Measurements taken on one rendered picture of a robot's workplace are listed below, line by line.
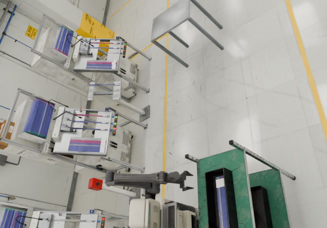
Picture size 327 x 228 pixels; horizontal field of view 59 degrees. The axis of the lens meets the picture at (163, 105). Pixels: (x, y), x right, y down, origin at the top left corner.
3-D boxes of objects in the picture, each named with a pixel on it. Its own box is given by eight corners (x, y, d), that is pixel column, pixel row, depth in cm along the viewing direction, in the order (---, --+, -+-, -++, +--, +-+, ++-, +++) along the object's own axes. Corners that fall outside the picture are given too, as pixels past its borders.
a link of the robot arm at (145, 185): (103, 174, 221) (101, 187, 216) (107, 168, 210) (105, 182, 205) (158, 181, 235) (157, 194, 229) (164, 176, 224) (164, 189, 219)
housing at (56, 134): (66, 111, 431) (64, 106, 419) (60, 141, 405) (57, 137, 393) (61, 111, 430) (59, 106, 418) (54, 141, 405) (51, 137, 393)
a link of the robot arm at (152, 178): (108, 171, 216) (106, 186, 210) (106, 168, 211) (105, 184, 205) (165, 172, 216) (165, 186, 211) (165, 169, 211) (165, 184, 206)
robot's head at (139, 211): (130, 231, 219) (127, 227, 207) (132, 202, 231) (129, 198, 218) (149, 231, 219) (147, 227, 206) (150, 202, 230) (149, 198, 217)
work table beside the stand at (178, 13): (224, 49, 418) (188, 17, 369) (186, 67, 461) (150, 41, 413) (222, 26, 440) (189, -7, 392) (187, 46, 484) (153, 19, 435)
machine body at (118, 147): (134, 132, 491) (104, 119, 454) (131, 172, 455) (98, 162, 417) (111, 143, 530) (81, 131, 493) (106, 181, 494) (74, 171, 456)
